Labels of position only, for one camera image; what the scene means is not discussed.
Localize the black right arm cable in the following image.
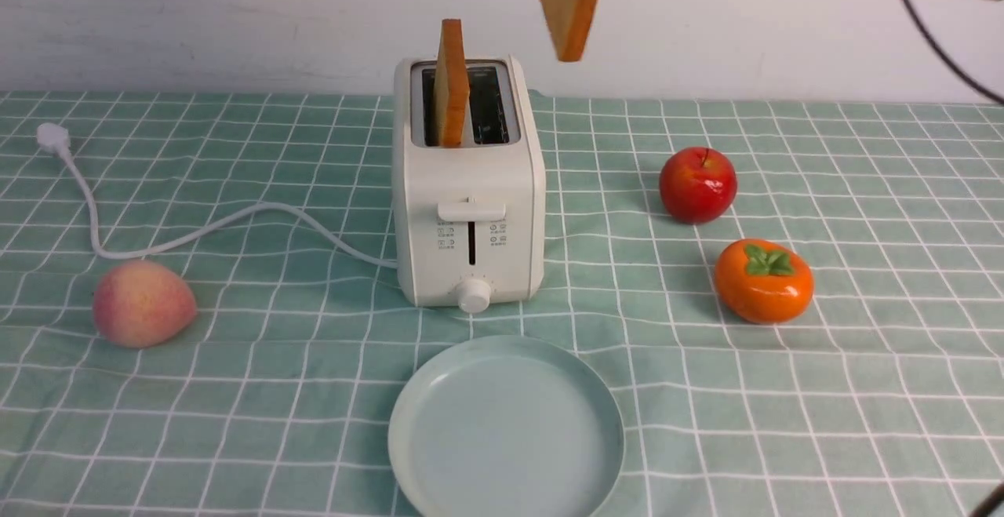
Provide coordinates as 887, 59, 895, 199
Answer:
890, 0, 1004, 106

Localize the green checkered tablecloth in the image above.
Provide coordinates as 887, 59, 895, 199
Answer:
1, 91, 1003, 516

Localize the white power cord with plug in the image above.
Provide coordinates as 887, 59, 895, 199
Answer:
36, 123, 398, 271

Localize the white two-slot toaster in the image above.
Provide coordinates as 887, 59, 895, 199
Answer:
391, 56, 546, 314

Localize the orange persimmon with green leaf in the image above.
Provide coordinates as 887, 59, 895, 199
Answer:
713, 238, 815, 325

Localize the red apple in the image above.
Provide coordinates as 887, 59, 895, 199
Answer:
659, 146, 738, 224

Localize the light blue round plate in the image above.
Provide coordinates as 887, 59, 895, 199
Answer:
387, 335, 625, 516

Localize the pink yellow peach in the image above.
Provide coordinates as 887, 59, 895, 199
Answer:
91, 260, 198, 349

